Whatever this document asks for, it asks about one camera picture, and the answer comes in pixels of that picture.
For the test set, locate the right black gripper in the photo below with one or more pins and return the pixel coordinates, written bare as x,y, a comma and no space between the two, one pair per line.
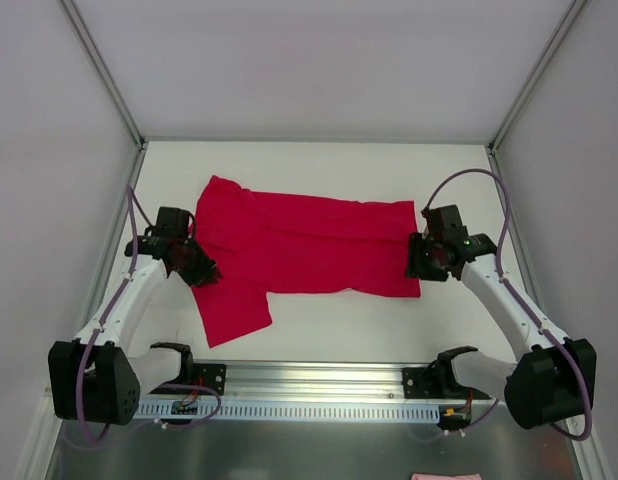
422,257

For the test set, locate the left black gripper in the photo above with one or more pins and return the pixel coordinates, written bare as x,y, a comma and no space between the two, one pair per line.
190,262

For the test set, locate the red t-shirt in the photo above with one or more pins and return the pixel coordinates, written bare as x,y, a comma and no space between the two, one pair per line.
280,243

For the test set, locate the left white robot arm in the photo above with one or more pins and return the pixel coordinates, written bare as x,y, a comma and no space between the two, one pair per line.
93,377

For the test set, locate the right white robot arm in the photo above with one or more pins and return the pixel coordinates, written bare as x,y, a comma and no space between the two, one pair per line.
552,378

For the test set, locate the pink folded cloth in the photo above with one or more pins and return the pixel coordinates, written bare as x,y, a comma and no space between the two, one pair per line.
426,476

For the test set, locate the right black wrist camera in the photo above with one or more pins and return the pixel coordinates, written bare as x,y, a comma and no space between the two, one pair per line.
444,223

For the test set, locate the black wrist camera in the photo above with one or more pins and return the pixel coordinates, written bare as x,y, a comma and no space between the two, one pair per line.
174,223
444,223

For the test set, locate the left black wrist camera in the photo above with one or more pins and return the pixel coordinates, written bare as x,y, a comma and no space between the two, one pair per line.
174,223

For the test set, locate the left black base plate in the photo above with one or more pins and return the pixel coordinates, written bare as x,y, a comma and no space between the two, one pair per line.
210,375

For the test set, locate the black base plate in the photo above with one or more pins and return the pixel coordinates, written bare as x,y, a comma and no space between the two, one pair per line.
210,375
435,382

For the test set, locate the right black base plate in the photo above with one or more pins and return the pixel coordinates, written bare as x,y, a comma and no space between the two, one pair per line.
435,382

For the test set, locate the aluminium front rail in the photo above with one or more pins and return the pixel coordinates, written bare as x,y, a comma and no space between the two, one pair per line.
309,381

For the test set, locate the slotted cable duct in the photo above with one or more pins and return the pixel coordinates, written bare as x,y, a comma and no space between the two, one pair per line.
242,410

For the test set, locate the left aluminium frame post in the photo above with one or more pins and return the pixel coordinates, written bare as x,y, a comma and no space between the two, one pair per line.
86,39

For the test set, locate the aluminium frame post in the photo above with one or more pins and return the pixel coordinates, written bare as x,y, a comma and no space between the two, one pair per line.
549,52
86,39

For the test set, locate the right aluminium frame post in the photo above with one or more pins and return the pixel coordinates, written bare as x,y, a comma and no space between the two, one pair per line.
549,52

